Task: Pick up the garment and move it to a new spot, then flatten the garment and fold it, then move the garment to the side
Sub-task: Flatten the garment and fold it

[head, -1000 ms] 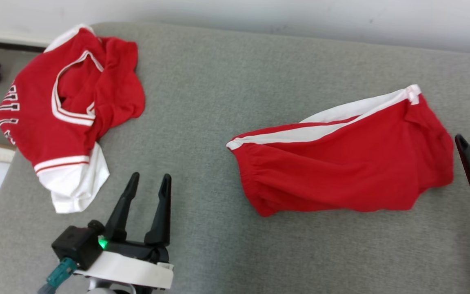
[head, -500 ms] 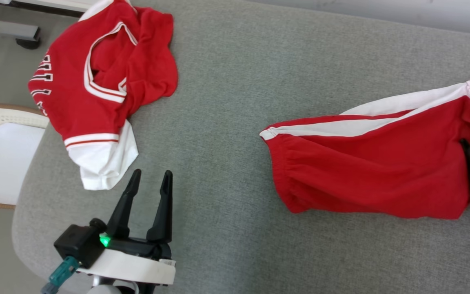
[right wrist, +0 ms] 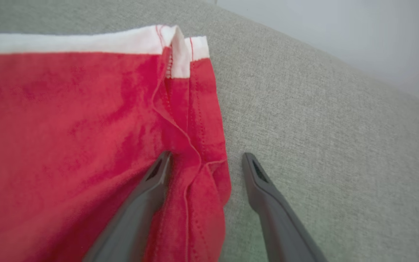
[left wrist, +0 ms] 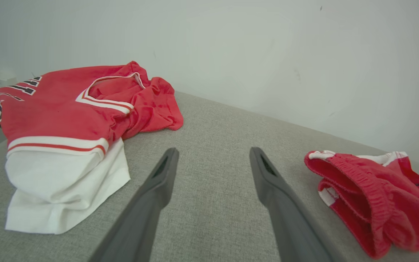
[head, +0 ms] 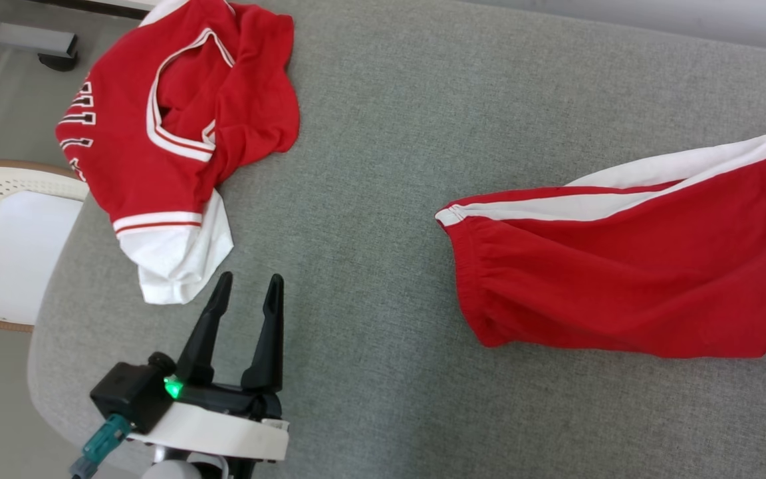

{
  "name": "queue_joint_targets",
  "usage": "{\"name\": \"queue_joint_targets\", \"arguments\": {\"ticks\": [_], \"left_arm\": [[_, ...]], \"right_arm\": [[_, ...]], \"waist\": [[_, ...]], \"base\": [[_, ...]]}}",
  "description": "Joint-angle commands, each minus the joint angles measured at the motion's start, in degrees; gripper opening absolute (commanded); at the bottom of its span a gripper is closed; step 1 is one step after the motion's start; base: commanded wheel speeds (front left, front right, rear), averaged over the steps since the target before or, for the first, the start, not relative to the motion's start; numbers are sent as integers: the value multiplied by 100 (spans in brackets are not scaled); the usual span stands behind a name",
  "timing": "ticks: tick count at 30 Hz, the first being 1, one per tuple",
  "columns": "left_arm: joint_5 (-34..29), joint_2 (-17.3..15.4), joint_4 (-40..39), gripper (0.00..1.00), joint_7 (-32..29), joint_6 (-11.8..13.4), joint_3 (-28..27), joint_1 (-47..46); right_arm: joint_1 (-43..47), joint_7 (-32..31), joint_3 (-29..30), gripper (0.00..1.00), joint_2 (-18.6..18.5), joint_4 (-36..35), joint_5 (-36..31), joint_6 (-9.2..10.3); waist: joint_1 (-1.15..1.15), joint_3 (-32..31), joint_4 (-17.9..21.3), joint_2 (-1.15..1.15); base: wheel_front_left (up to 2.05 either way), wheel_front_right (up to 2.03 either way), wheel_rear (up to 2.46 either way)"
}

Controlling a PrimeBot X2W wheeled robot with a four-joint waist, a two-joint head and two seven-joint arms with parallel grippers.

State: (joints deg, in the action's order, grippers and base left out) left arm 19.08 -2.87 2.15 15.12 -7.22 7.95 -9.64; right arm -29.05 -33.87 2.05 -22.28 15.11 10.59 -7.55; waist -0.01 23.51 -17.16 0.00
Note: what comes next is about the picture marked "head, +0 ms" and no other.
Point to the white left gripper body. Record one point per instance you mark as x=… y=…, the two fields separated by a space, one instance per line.
x=223 y=429

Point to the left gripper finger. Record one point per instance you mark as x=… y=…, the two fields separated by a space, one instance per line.
x=203 y=346
x=270 y=346

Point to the red shorts white stripe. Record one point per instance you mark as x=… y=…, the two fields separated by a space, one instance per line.
x=622 y=279

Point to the red jersey white sleeves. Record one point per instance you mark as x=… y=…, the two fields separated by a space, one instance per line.
x=124 y=166

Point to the grey fabric sofa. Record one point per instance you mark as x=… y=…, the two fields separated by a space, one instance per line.
x=370 y=233

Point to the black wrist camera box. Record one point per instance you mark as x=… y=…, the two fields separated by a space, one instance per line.
x=127 y=396

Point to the grey metal frame leg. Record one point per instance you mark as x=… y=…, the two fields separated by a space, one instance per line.
x=30 y=38

